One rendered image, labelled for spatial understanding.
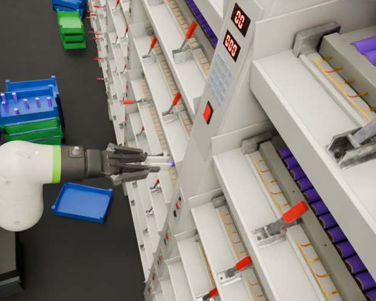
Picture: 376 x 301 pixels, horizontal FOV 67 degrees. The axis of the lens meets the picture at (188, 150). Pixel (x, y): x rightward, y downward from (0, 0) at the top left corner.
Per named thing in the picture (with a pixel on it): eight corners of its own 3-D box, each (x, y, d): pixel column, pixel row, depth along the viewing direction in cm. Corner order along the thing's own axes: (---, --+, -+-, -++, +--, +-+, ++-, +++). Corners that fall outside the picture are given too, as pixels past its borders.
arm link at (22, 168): (-15, 155, 57) (-9, 131, 65) (-12, 205, 62) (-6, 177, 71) (62, 155, 64) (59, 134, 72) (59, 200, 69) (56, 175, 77)
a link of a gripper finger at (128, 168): (109, 160, 74) (109, 164, 73) (150, 163, 79) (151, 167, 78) (106, 169, 77) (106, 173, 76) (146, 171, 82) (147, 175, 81)
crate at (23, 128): (4, 135, 162) (-1, 125, 156) (2, 110, 173) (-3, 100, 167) (61, 126, 174) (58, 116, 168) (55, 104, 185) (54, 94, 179)
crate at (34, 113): (-1, 125, 156) (-5, 114, 150) (-3, 100, 167) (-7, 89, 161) (58, 116, 168) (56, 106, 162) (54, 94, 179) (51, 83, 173)
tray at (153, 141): (170, 216, 88) (165, 203, 80) (133, 88, 122) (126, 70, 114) (231, 196, 89) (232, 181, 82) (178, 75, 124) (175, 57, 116)
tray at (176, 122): (181, 182, 73) (172, 151, 62) (135, 48, 108) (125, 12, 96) (255, 158, 75) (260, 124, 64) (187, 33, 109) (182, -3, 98)
